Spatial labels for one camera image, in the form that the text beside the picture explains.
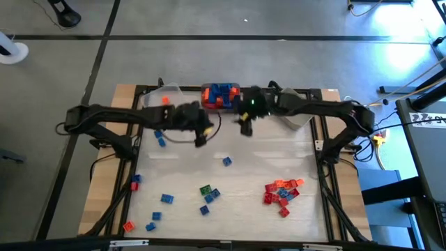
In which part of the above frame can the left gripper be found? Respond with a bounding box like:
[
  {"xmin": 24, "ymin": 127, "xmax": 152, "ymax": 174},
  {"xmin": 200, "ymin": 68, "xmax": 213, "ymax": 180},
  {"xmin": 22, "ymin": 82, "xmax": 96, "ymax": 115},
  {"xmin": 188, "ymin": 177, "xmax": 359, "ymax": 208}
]
[{"xmin": 172, "ymin": 101, "xmax": 214, "ymax": 148}]

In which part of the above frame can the yellow power cord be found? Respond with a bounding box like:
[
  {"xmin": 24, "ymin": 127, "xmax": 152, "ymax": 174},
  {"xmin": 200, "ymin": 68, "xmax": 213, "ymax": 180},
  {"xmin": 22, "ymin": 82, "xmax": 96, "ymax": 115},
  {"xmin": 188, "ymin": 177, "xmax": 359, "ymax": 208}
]
[{"xmin": 375, "ymin": 144, "xmax": 386, "ymax": 171}]

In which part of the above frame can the black beam stand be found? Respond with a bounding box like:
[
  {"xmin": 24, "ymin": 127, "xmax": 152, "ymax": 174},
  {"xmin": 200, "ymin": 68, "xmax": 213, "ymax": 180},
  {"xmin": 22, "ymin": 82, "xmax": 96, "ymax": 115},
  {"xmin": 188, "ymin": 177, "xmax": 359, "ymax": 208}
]
[{"xmin": 378, "ymin": 68, "xmax": 446, "ymax": 111}]

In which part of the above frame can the white floor stand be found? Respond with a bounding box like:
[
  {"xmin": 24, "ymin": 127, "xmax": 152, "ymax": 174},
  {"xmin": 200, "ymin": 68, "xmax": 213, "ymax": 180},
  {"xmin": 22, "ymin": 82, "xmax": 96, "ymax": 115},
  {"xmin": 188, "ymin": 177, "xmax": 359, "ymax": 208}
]
[{"xmin": 0, "ymin": 30, "xmax": 30, "ymax": 66}]

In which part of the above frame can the clear plastic bin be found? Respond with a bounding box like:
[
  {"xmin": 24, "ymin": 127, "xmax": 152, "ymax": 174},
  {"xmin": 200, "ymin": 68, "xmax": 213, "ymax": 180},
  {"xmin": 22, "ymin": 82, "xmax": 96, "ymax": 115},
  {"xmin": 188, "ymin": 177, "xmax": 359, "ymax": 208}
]
[{"xmin": 141, "ymin": 82, "xmax": 185, "ymax": 112}]

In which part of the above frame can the yellow floor cable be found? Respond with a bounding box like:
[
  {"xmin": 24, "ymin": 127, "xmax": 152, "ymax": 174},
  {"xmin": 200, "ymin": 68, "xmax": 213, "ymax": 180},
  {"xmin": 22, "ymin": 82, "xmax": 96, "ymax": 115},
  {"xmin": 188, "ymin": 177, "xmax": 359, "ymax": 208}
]
[{"xmin": 367, "ymin": 79, "xmax": 446, "ymax": 107}]

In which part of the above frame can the black floor stand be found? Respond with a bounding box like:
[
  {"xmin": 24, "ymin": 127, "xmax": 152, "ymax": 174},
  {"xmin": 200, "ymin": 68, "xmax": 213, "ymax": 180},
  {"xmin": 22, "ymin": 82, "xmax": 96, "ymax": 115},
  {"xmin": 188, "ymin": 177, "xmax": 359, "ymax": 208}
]
[{"xmin": 47, "ymin": 0, "xmax": 82, "ymax": 29}]

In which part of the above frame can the yellow plug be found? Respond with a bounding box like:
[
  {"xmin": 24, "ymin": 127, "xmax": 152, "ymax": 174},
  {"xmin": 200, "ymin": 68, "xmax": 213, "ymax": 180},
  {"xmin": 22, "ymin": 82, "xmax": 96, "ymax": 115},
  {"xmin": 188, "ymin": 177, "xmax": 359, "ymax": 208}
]
[{"xmin": 371, "ymin": 129, "xmax": 387, "ymax": 149}]

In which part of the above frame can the black equipment desk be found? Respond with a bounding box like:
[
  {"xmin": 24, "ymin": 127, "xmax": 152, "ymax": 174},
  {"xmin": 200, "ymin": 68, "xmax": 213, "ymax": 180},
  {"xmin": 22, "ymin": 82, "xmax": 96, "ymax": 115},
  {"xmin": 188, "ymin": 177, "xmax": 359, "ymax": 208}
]
[{"xmin": 395, "ymin": 97, "xmax": 446, "ymax": 251}]

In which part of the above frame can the white plastic bin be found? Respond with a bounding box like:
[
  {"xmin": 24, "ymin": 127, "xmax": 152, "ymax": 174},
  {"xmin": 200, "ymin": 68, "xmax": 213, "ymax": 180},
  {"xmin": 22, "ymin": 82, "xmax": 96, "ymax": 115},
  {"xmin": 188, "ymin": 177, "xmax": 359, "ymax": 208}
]
[{"xmin": 277, "ymin": 86, "xmax": 316, "ymax": 132}]

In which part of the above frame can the smoky grey plastic bin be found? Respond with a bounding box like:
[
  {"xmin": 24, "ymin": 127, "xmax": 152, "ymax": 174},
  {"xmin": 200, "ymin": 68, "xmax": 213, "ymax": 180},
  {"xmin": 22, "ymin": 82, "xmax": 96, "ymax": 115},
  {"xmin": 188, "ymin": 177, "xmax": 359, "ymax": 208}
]
[{"xmin": 201, "ymin": 82, "xmax": 242, "ymax": 114}]

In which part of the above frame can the silver frame bracket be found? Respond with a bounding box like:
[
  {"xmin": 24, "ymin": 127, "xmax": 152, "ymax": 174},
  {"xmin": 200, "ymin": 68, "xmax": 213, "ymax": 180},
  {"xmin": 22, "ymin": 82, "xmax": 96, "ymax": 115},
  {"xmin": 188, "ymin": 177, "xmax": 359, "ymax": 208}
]
[
  {"xmin": 109, "ymin": 238, "xmax": 150, "ymax": 248},
  {"xmin": 302, "ymin": 243, "xmax": 344, "ymax": 251}
]

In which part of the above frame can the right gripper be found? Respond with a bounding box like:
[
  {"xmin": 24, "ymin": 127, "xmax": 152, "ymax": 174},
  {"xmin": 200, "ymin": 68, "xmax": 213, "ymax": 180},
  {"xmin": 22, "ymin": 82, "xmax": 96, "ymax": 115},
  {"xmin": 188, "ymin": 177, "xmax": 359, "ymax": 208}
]
[{"xmin": 233, "ymin": 86, "xmax": 278, "ymax": 137}]

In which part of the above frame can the black aluminium table frame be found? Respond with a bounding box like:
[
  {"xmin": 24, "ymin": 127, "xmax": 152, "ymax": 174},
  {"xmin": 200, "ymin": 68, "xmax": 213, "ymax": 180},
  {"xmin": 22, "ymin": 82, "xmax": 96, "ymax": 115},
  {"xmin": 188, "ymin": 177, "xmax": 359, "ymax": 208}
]
[{"xmin": 78, "ymin": 77, "xmax": 376, "ymax": 247}]

